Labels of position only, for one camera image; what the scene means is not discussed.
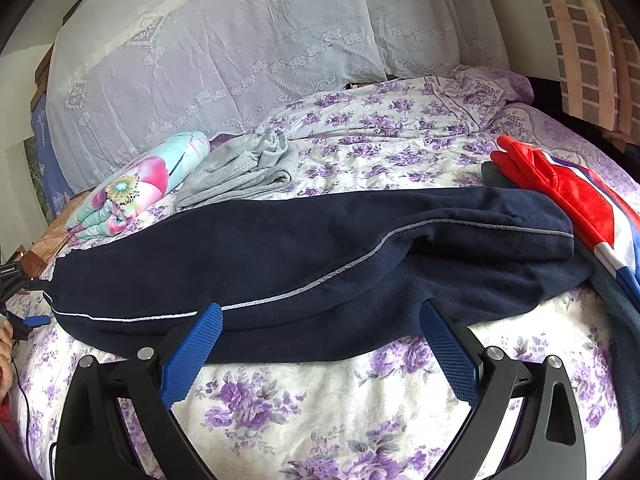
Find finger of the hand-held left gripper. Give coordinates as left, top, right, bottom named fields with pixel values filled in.
left=2, top=310, right=52, bottom=343
left=20, top=274, right=51, bottom=294

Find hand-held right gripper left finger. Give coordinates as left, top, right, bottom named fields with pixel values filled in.
left=54, top=301, right=223, bottom=480

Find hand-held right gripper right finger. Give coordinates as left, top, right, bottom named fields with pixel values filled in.
left=419, top=300, right=587, bottom=480

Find navy blue pants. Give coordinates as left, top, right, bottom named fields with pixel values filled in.
left=52, top=185, right=608, bottom=366

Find person's left hand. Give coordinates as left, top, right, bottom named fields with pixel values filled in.
left=0, top=322, right=15, bottom=396

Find brown patterned mat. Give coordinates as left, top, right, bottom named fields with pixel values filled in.
left=30, top=187, right=101, bottom=261

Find blue patterned cloth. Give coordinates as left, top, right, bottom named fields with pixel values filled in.
left=30, top=95, right=76, bottom=216

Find purple floral bed sheet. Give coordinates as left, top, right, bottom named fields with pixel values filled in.
left=10, top=75, right=626, bottom=480

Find colourful floral folded quilt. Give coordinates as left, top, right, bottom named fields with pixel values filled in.
left=65, top=131, right=211, bottom=247

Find dark grey cloth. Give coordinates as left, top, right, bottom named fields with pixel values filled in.
left=480, top=160, right=640, bottom=461

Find grey folded cloth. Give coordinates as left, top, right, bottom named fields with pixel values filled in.
left=175, top=127, right=293, bottom=211

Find red white blue garment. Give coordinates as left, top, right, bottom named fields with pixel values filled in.
left=490, top=135, right=640, bottom=281

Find plain purple cloth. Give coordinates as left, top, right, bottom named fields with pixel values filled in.
left=209, top=132, right=242, bottom=152

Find lilac embroidered pillow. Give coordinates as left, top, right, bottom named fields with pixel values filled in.
left=492, top=102, right=631, bottom=196

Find purple floral cloth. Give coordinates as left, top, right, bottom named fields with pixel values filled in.
left=425, top=67, right=536, bottom=133

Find white lace cloth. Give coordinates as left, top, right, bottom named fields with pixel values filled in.
left=45, top=0, right=466, bottom=196

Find orange checked curtain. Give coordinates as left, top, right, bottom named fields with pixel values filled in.
left=530, top=0, right=640, bottom=141

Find thin black cable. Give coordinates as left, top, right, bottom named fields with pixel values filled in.
left=10, top=337, right=57, bottom=480

